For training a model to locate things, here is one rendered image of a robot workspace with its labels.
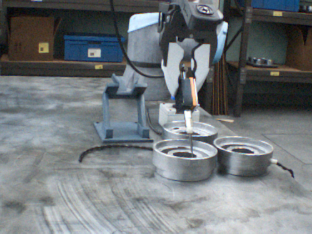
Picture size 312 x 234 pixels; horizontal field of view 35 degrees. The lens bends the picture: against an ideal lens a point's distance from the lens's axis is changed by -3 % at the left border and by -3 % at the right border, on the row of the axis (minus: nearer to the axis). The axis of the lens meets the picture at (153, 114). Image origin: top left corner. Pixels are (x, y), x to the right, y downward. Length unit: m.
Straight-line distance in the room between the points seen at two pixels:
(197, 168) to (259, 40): 4.57
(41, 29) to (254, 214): 3.71
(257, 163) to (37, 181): 0.35
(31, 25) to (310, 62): 2.62
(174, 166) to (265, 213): 0.16
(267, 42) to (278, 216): 4.70
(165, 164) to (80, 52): 3.61
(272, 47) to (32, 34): 2.49
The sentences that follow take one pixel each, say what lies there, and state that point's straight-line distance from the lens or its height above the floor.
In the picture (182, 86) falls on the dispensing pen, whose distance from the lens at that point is 0.82.
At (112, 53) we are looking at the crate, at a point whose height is 0.53.
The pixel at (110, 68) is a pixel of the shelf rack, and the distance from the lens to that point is 4.32.
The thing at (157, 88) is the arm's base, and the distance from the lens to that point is 1.36.
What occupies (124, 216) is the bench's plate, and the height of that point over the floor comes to 0.80.
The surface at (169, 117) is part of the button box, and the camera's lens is 1.07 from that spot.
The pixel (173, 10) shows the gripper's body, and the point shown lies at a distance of 0.81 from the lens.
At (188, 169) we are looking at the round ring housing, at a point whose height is 0.82.
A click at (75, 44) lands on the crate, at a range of 4.37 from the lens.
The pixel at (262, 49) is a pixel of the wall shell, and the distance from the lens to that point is 5.36.
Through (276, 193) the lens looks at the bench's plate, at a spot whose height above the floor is 0.80.
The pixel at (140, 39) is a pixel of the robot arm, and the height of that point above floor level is 0.96.
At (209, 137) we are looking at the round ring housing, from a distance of 0.93.
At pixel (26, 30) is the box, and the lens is 4.29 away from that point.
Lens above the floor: 1.09
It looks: 14 degrees down
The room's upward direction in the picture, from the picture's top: 4 degrees clockwise
